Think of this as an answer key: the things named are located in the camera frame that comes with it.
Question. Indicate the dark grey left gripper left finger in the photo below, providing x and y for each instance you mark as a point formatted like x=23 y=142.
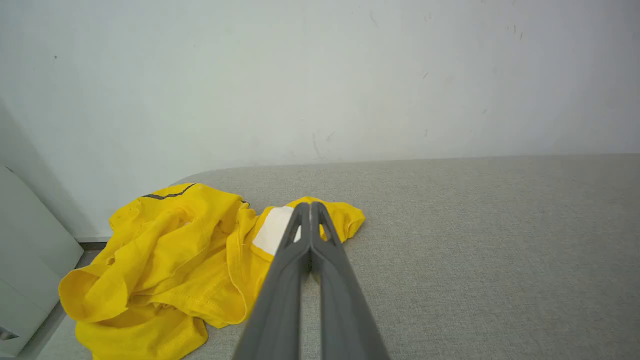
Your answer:
x=280 y=300

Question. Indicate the grey fabric sofa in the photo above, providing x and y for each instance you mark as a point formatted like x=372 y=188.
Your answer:
x=475 y=250

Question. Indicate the yellow t-shirt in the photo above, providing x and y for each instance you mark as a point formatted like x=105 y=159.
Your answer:
x=170 y=260

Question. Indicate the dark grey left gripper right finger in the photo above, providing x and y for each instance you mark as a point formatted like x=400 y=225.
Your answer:
x=345 y=310

